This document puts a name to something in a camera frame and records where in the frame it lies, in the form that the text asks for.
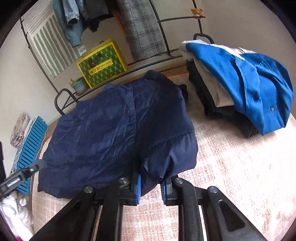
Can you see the black hanging garment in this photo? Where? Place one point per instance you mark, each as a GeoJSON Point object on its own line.
{"type": "Point", "coordinates": [95, 11]}

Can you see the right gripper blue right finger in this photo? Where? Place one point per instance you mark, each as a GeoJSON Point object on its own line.
{"type": "Point", "coordinates": [167, 191]}

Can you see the striped white green cloth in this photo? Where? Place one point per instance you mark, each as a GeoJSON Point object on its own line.
{"type": "Point", "coordinates": [46, 36]}

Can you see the folded black garments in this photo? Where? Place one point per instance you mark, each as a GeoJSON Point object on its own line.
{"type": "Point", "coordinates": [213, 112]}

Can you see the small teddy bear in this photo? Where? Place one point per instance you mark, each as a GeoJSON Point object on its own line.
{"type": "Point", "coordinates": [197, 13]}

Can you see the white crumpled cloth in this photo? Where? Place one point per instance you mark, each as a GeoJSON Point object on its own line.
{"type": "Point", "coordinates": [15, 210]}

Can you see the small potted plant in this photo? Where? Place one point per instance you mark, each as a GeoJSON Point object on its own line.
{"type": "Point", "coordinates": [79, 85]}

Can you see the folded white garment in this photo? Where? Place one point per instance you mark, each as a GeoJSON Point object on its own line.
{"type": "Point", "coordinates": [219, 94]}

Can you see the grey plaid hanging coat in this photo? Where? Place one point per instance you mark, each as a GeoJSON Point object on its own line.
{"type": "Point", "coordinates": [141, 29]}

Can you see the yellow green patterned box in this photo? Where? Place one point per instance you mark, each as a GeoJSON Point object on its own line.
{"type": "Point", "coordinates": [102, 64]}

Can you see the bright blue jacket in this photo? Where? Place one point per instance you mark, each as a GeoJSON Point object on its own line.
{"type": "Point", "coordinates": [259, 86]}

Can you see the blue slatted plastic crate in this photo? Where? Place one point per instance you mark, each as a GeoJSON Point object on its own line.
{"type": "Point", "coordinates": [33, 138]}

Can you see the denim hanging jacket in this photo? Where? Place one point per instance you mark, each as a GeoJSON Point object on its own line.
{"type": "Point", "coordinates": [70, 17]}

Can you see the plaid pink bed blanket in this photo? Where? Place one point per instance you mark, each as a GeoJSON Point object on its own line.
{"type": "Point", "coordinates": [257, 174]}

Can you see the navy puffer jacket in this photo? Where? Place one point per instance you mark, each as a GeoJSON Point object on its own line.
{"type": "Point", "coordinates": [142, 126]}

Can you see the black metal clothes rack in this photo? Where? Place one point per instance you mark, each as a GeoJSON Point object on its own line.
{"type": "Point", "coordinates": [134, 66]}

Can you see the floral fabric bag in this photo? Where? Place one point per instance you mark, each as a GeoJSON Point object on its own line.
{"type": "Point", "coordinates": [18, 132]}

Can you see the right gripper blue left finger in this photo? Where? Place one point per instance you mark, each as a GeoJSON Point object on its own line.
{"type": "Point", "coordinates": [136, 187]}

